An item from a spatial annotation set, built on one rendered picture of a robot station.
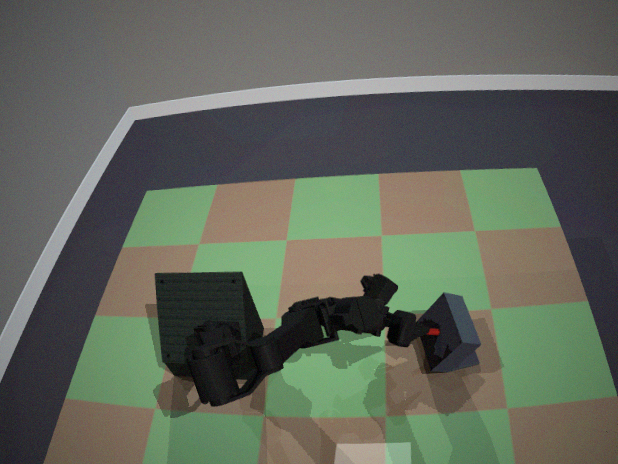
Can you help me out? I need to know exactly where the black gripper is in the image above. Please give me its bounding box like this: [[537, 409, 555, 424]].
[[349, 307, 430, 348]]

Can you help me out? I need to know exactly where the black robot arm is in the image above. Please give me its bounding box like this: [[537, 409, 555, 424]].
[[186, 273, 398, 407]]

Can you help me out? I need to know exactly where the black square panel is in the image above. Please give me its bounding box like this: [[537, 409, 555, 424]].
[[416, 292, 481, 373]]

